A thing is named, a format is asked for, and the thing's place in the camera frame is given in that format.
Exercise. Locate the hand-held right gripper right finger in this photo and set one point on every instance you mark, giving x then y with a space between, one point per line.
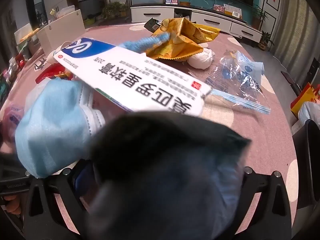
252 187

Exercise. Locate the black chair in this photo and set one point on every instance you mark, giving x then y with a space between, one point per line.
307 160

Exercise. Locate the yellow snack bag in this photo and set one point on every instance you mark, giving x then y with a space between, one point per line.
180 40

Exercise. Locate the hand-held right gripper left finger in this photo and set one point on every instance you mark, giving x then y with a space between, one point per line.
82 177

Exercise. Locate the pale blue plastic bag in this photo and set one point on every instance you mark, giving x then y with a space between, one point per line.
310 113

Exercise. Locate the clear blue-printed plastic wrapper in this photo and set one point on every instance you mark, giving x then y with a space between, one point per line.
230 80

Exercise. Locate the person's left hand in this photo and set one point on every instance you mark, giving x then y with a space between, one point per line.
12 205

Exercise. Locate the white bin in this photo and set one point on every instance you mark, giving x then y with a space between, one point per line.
62 32

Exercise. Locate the white tissue ball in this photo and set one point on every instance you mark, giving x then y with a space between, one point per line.
201 58

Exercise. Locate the small potted plant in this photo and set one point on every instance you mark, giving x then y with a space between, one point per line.
265 41

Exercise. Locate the small blue display box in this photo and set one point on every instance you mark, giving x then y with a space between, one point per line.
171 0

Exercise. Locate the blue face mask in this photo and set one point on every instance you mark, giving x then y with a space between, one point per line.
50 125

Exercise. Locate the grey curtain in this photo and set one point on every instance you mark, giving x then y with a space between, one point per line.
292 17

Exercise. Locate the white blue medicine box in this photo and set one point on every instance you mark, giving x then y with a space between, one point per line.
125 80

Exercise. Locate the yellow red shopping bag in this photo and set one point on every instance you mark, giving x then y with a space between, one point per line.
302 97

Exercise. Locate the red snack packet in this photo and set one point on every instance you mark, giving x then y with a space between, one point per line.
50 72

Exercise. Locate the dark cloth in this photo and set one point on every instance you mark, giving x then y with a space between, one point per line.
162 175

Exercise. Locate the clear plastic bag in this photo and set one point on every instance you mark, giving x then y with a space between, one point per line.
63 11

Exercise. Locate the white calendar card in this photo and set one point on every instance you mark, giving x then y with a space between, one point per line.
233 10

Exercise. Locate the pink dotted rug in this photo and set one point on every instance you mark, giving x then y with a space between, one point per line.
262 135

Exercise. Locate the white television cabinet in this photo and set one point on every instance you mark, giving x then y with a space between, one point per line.
212 20

